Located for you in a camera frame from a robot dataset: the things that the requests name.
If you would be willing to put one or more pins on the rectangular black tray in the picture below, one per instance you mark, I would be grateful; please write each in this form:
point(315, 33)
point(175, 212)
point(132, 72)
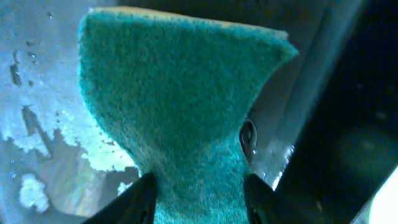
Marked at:
point(323, 120)

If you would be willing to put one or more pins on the green yellow sponge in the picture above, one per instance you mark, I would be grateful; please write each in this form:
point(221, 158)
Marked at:
point(174, 91)

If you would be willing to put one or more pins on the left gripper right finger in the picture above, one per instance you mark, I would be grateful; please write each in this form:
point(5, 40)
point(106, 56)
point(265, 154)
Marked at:
point(264, 206)

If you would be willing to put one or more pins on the round black tray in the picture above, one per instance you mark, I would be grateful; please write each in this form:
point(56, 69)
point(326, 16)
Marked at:
point(381, 207)

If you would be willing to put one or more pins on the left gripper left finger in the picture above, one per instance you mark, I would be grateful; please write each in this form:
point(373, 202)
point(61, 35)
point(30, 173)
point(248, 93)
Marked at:
point(136, 205)

